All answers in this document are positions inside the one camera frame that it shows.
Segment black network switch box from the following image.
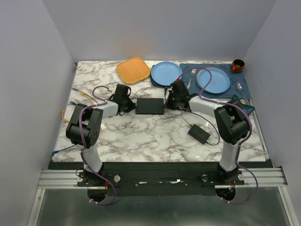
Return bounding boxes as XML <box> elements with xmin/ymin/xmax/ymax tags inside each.
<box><xmin>136</xmin><ymin>98</ymin><xmax>164</xmax><ymax>115</ymax></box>

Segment blue ethernet cable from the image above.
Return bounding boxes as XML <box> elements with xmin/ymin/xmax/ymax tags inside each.
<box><xmin>52</xmin><ymin>101</ymin><xmax>78</xmax><ymax>155</ymax></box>

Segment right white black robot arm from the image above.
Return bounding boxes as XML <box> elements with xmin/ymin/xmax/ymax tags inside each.
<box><xmin>166</xmin><ymin>80</ymin><xmax>255</xmax><ymax>185</ymax></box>

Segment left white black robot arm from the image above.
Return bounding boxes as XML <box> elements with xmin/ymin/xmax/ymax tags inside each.
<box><xmin>65</xmin><ymin>84</ymin><xmax>136</xmax><ymax>186</ymax></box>

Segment light blue plate left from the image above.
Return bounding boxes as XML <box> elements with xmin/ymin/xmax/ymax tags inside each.
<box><xmin>151</xmin><ymin>61</ymin><xmax>182</xmax><ymax>87</ymax></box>

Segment light blue plate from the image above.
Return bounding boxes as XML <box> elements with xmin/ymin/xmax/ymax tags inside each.
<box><xmin>196</xmin><ymin>67</ymin><xmax>230</xmax><ymax>94</ymax></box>
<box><xmin>151</xmin><ymin>61</ymin><xmax>182</xmax><ymax>87</ymax></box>

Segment orange woven square mat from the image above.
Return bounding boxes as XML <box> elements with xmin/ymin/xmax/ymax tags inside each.
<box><xmin>116</xmin><ymin>57</ymin><xmax>151</xmax><ymax>84</ymax></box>

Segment dark teal coaster under plate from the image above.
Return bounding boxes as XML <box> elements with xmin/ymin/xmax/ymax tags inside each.
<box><xmin>150</xmin><ymin>77</ymin><xmax>181</xmax><ymax>88</ymax></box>

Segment silver fork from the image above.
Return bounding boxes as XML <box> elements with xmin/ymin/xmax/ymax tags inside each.
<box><xmin>187</xmin><ymin>69</ymin><xmax>196</xmax><ymax>89</ymax></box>

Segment black power adapter brick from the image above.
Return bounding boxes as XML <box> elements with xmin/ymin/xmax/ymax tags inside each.
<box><xmin>188</xmin><ymin>124</ymin><xmax>210</xmax><ymax>144</ymax></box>

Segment light blue plate right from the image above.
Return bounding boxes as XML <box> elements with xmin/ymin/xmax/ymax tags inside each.
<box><xmin>196</xmin><ymin>67</ymin><xmax>230</xmax><ymax>94</ymax></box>

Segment blue star shaped dish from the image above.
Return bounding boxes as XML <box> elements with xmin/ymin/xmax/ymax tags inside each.
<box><xmin>230</xmin><ymin>95</ymin><xmax>255</xmax><ymax>116</ymax></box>

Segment silver spoon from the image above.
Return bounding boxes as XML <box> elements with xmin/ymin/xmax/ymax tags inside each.
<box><xmin>236</xmin><ymin>82</ymin><xmax>248</xmax><ymax>103</ymax></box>

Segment red brown lacquer cup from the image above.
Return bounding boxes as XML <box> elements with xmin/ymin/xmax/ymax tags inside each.
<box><xmin>231</xmin><ymin>59</ymin><xmax>245</xmax><ymax>73</ymax></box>

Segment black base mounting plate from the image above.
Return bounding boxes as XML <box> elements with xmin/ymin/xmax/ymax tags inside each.
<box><xmin>48</xmin><ymin>161</ymin><xmax>275</xmax><ymax>197</ymax></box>

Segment black power cord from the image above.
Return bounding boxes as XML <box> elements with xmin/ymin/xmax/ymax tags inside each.
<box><xmin>164</xmin><ymin>86</ymin><xmax>221</xmax><ymax>146</ymax></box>

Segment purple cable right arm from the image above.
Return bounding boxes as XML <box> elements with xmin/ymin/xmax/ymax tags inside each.
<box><xmin>175</xmin><ymin>67</ymin><xmax>259</xmax><ymax>205</ymax></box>

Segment aluminium rail frame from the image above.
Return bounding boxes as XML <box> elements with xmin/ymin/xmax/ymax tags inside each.
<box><xmin>28</xmin><ymin>168</ymin><xmax>299</xmax><ymax>226</ymax></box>

